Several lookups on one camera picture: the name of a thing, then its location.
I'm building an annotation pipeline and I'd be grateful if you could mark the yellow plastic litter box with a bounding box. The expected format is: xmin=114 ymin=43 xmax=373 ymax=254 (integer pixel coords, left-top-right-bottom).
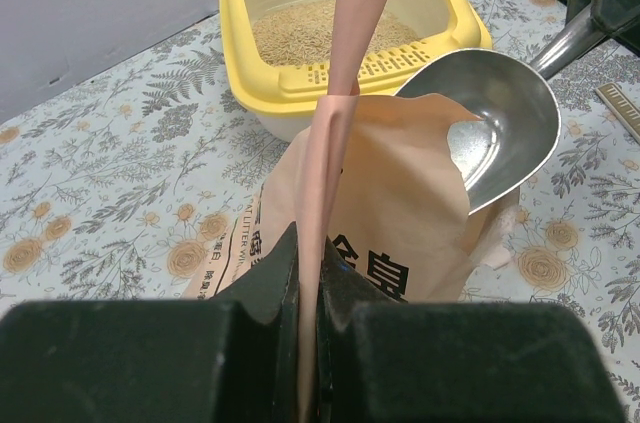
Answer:
xmin=219 ymin=0 xmax=492 ymax=141

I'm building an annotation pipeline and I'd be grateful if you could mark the silver metal scoop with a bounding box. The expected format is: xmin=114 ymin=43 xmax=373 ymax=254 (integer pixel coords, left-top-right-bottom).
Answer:
xmin=397 ymin=7 xmax=607 ymax=213

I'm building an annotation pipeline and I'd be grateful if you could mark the pink cat litter bag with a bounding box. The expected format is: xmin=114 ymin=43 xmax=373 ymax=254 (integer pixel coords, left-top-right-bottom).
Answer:
xmin=182 ymin=0 xmax=521 ymax=423

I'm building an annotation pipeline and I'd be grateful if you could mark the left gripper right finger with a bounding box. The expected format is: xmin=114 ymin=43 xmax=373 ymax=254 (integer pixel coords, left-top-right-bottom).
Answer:
xmin=317 ymin=245 xmax=625 ymax=422

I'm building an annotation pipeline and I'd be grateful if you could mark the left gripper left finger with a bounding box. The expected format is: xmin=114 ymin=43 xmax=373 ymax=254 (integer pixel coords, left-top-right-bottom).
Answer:
xmin=1 ymin=227 xmax=299 ymax=422

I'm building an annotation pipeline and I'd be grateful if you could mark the gold brown bookmark strip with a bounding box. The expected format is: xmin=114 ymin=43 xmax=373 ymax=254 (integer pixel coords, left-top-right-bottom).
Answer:
xmin=595 ymin=83 xmax=640 ymax=143

